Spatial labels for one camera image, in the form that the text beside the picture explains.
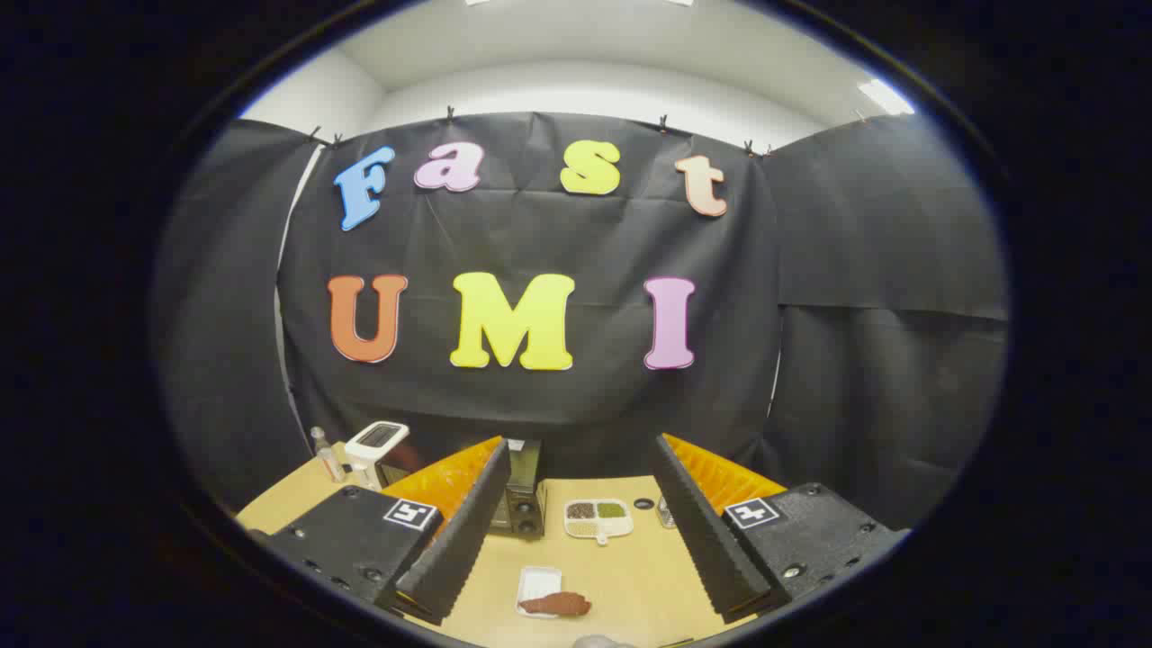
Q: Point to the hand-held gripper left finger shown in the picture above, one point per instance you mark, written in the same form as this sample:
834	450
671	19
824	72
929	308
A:
468	522

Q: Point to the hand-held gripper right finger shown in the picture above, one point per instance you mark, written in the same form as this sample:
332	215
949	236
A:
697	522

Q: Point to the black toaster oven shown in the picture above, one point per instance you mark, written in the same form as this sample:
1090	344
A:
522	490

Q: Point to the reddish brown meat piece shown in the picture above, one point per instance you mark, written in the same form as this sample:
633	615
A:
558	604

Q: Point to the white bread toaster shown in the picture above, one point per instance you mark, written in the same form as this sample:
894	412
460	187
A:
373	441

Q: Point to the white plastic tray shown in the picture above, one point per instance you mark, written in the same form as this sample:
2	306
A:
538	580

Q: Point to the white divided grain dish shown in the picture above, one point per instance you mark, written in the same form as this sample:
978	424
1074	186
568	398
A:
596	519

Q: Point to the clear bottle with orange label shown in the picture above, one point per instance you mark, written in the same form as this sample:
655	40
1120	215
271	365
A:
328	459

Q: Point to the ceiling light panel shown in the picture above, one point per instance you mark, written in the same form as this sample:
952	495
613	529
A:
886	96

